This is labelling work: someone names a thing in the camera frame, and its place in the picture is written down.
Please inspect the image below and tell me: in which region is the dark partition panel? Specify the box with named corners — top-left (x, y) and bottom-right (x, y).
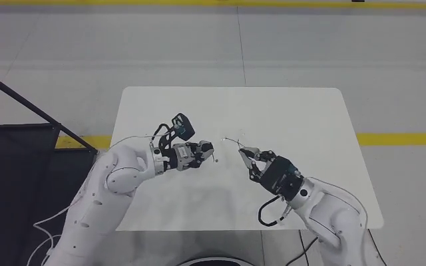
top-left (0, 122), bottom-right (99, 266)

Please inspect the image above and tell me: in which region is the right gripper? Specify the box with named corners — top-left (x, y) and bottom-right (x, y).
top-left (238, 146), bottom-right (316, 209)

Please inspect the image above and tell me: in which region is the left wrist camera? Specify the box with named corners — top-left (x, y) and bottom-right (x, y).
top-left (150, 112), bottom-right (196, 151)

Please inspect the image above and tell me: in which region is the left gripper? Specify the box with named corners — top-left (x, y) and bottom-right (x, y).
top-left (152, 140), bottom-right (215, 176)

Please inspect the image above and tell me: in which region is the black cable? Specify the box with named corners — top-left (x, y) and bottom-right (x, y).
top-left (257, 194), bottom-right (292, 228)
top-left (367, 228), bottom-right (388, 266)
top-left (285, 228), bottom-right (320, 266)

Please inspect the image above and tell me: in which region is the robot body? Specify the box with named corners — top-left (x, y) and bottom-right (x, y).
top-left (175, 256), bottom-right (256, 266)

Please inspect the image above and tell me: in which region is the black slanted pole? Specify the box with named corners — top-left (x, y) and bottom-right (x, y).
top-left (0, 80), bottom-right (100, 155)

